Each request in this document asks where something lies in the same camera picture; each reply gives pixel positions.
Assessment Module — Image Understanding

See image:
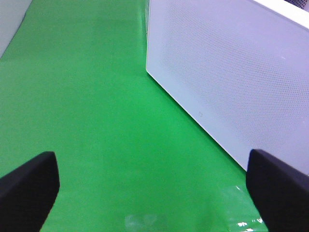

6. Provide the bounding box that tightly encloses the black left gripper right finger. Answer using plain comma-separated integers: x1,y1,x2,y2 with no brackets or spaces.
246,149,309,232

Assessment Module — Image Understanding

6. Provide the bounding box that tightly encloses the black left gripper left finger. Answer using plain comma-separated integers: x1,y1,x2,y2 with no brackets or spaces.
0,151,60,232

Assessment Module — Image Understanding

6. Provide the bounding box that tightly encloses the white microwave door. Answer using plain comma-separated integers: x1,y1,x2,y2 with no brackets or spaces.
146,0,309,174

